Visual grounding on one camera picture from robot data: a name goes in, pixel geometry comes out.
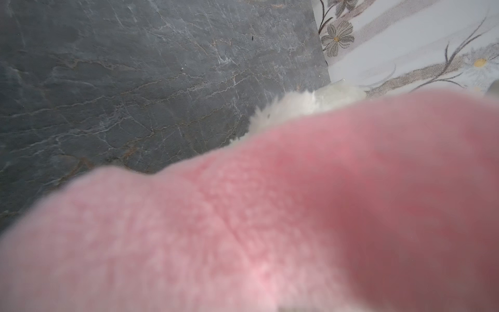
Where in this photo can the pink fleece teddy hoodie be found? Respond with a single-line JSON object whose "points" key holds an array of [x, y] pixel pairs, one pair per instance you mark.
{"points": [[384, 205]]}

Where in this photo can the white plush teddy bear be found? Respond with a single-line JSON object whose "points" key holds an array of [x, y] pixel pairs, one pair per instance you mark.
{"points": [[299, 104]]}

